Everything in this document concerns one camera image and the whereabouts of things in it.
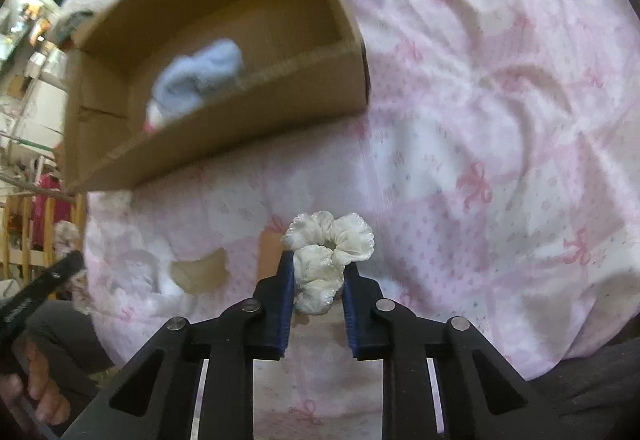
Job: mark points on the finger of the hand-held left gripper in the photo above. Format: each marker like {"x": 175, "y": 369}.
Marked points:
{"x": 45, "y": 277}

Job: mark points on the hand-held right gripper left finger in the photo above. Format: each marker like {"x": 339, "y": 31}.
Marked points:
{"x": 283, "y": 300}

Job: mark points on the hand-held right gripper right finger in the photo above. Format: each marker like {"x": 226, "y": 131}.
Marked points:
{"x": 351, "y": 310}

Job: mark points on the white scrunchie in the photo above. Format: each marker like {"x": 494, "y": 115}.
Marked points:
{"x": 325, "y": 255}

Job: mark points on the brown cardboard box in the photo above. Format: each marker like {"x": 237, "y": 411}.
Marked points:
{"x": 220, "y": 69}

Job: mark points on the person's left hand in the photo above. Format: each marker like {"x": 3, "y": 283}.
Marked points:
{"x": 40, "y": 385}

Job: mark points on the dark grey trousers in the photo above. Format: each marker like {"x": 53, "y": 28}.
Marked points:
{"x": 65, "y": 345}

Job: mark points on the beige round object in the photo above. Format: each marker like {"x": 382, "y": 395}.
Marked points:
{"x": 200, "y": 272}

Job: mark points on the pink printed bed sheet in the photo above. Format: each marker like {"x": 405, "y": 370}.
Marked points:
{"x": 450, "y": 159}

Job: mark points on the wooden rail frame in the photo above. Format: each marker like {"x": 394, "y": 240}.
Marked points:
{"x": 35, "y": 220}

